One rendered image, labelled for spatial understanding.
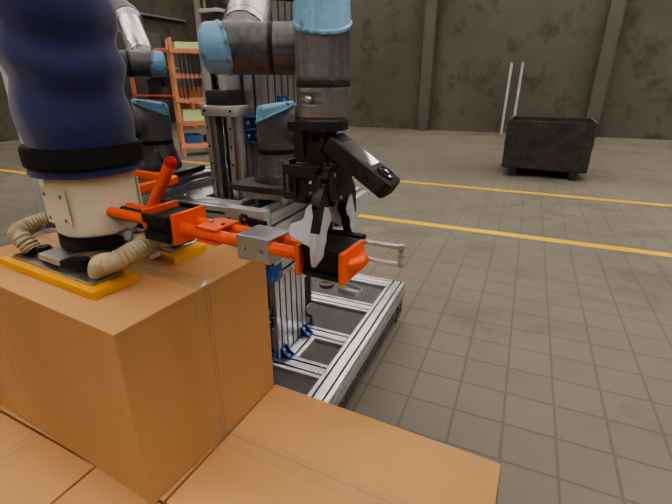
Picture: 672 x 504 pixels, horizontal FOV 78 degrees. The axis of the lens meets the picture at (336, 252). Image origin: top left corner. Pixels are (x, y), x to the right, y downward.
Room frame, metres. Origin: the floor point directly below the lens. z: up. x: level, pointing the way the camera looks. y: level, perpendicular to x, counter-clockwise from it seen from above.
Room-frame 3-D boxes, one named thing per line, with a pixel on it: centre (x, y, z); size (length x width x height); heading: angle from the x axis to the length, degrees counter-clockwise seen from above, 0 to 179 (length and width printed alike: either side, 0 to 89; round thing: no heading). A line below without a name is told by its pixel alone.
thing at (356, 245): (0.60, 0.01, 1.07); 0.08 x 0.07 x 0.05; 61
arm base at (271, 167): (1.31, 0.18, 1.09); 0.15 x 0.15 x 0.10
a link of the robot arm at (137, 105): (1.51, 0.64, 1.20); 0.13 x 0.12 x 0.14; 119
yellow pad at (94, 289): (0.82, 0.58, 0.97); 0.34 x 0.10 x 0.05; 61
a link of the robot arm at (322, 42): (0.63, 0.02, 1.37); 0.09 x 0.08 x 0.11; 2
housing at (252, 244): (0.67, 0.12, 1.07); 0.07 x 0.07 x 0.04; 61
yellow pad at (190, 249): (0.98, 0.49, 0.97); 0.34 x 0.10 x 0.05; 61
